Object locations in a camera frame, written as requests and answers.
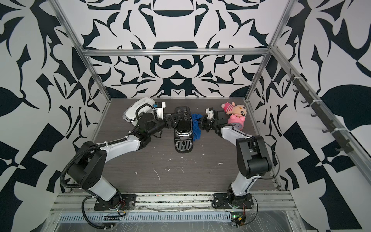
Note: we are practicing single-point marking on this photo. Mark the small circuit board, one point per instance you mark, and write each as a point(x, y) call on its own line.
point(238, 218)

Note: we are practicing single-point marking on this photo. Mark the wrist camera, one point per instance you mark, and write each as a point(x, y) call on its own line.
point(159, 109)
point(210, 113)

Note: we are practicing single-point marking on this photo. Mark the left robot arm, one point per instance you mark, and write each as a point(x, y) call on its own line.
point(85, 169)

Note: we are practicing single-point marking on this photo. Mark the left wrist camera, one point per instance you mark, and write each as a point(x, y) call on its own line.
point(159, 109)

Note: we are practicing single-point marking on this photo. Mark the pink plush doll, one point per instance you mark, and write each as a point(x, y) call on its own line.
point(230, 108)

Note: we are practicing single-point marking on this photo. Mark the black coffee machine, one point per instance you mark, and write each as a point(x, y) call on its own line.
point(183, 137)

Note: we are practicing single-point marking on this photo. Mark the white coffee machine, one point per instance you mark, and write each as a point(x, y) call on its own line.
point(140, 107)

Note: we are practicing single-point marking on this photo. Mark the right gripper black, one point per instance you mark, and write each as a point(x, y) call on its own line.
point(203, 122)

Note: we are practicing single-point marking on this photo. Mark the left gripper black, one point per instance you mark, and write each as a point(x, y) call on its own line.
point(171, 124)

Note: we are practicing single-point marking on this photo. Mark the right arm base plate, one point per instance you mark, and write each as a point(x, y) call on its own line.
point(230, 201)

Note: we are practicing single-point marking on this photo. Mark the pink alarm clock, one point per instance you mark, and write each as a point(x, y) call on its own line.
point(236, 121)

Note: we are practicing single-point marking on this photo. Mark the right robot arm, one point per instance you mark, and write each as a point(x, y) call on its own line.
point(253, 159)

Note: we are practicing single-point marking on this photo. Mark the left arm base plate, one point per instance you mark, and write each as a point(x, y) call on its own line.
point(120, 202)

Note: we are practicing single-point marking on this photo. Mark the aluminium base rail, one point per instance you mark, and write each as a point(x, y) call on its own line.
point(195, 201)

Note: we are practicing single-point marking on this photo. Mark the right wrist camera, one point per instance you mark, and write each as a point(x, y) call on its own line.
point(210, 113)

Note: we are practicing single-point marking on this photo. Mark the blue cloth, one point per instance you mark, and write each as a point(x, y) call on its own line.
point(196, 130)

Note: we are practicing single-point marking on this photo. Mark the aluminium cage frame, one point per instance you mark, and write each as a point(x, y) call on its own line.
point(360, 156)

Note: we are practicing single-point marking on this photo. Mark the black hook rack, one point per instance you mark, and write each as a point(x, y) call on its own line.
point(322, 112)

